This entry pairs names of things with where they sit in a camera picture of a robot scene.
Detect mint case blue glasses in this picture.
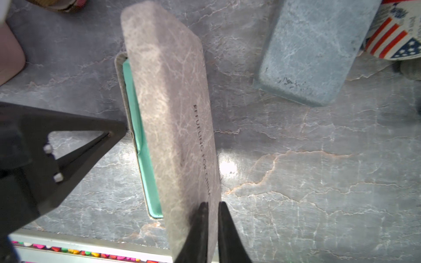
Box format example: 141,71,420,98
253,1,380,107

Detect grey fabric glasses case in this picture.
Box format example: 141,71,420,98
400,58,421,81

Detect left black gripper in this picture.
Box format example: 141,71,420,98
1,103,127,263

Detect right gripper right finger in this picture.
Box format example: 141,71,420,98
218,202,252,263

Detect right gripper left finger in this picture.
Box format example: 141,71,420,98
174,202,209,263

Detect grey mint case red sunglasses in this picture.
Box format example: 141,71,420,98
115,1,221,263

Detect plaid beige glasses case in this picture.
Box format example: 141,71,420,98
26,0,88,13

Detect pink case black sunglasses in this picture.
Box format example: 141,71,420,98
0,23,26,85

